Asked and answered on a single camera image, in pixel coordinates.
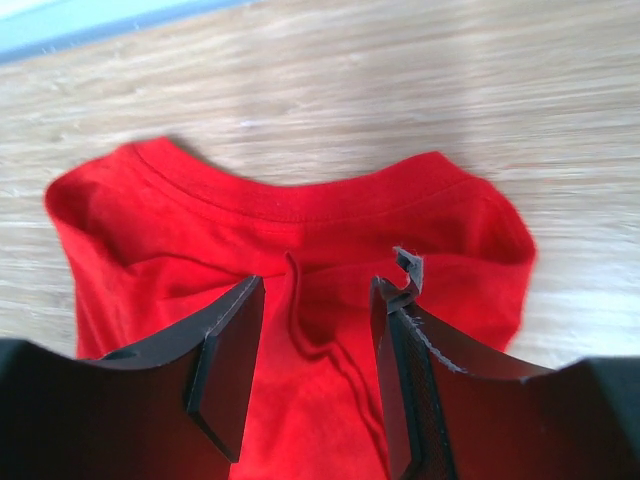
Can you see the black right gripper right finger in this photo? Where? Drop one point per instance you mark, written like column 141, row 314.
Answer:
column 454, row 408

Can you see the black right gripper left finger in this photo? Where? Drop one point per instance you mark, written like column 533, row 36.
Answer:
column 171, row 406

